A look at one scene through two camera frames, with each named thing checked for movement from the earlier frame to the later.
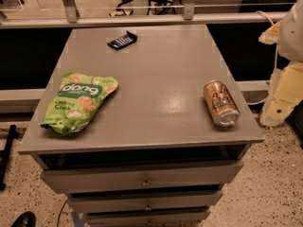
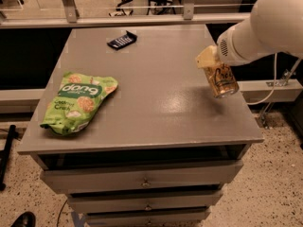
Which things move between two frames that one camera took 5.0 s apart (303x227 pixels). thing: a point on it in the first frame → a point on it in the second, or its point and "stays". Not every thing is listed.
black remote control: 130,38 stays
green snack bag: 75,101 stays
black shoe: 27,219 stays
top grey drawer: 158,177 stays
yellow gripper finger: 286,92 → 238,46
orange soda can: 221,103 → 222,79
